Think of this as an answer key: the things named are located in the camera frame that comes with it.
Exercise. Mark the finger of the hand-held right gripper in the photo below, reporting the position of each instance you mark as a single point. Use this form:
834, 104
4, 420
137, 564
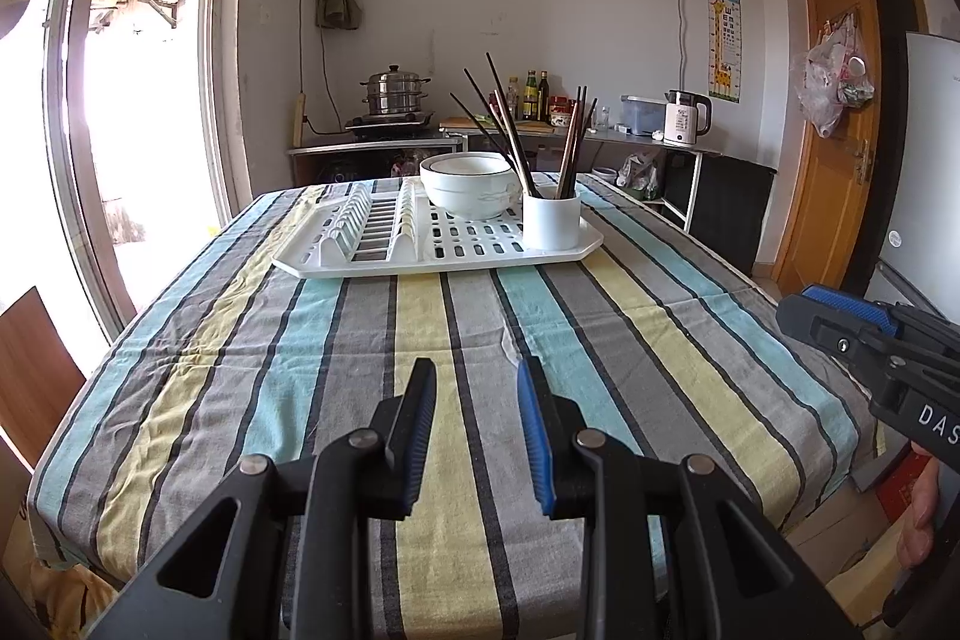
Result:
832, 329
851, 302

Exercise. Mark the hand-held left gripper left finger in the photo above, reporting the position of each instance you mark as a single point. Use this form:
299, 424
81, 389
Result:
421, 430

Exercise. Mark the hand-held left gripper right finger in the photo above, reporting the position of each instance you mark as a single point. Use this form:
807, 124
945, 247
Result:
534, 430

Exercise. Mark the white cup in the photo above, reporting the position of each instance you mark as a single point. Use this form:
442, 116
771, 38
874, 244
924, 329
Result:
551, 224

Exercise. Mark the black chopstick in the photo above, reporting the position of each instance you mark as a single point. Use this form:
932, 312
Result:
565, 156
571, 141
495, 130
510, 123
487, 141

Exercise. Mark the light wooden chopstick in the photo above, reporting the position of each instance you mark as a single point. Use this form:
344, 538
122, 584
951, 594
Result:
576, 141
516, 153
506, 134
586, 145

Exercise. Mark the person's right hand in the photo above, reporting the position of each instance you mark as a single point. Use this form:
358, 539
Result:
921, 520

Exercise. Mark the striped tablecloth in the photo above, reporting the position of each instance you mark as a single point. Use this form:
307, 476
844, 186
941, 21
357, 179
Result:
450, 325

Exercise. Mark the white refrigerator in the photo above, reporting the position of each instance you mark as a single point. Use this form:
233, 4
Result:
926, 183

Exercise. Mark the wooden door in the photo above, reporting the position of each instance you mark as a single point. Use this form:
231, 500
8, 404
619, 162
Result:
825, 160

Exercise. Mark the black board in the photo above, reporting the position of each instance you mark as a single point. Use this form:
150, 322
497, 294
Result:
731, 212

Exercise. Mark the white plastic dish rack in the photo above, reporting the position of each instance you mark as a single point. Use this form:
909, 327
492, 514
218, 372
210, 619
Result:
465, 242

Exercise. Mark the hanging plastic bags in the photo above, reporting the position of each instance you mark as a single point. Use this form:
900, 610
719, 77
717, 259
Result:
832, 85

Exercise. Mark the white bowl with dark rim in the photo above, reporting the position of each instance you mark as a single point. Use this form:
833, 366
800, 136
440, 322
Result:
469, 190

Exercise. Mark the white electric kettle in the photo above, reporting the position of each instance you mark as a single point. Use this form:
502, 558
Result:
682, 123

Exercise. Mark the plastic bag under shelf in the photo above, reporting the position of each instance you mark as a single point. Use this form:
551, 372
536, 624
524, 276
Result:
639, 175

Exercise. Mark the clear plastic storage container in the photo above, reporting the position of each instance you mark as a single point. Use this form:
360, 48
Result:
643, 115

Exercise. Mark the steel stove stand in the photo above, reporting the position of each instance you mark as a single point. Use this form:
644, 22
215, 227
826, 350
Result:
360, 149

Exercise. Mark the black cooktop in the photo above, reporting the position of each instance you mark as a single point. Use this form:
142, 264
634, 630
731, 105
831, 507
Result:
390, 123

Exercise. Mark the red label jar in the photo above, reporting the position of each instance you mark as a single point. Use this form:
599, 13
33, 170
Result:
560, 111

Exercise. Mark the olive oil bottle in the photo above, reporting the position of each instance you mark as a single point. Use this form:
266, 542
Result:
530, 99

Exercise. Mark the dark sauce bottle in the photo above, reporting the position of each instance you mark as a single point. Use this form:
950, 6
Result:
543, 99

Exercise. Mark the steel steamer pot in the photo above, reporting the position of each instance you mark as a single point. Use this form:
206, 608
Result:
396, 93

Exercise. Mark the wooden chair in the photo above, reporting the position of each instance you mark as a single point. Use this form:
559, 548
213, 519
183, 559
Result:
37, 370

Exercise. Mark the sliding glass door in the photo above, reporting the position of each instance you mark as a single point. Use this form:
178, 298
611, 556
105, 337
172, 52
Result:
56, 108

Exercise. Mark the giraffe wall poster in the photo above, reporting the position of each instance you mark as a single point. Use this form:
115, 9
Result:
723, 44

